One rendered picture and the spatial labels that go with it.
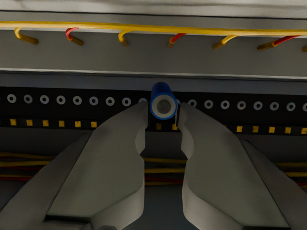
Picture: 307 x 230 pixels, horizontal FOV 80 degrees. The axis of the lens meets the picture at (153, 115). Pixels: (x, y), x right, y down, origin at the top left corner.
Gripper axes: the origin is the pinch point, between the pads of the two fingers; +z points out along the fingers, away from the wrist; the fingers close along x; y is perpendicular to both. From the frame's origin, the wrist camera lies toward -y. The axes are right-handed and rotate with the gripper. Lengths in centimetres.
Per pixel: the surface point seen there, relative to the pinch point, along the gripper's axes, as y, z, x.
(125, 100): 4.7, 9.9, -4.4
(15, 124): 7.9, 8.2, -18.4
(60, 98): 4.6, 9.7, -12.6
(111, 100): 4.8, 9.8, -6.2
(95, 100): 4.8, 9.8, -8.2
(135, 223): 14.0, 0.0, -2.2
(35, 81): 2.5, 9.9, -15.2
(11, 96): 4.6, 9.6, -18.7
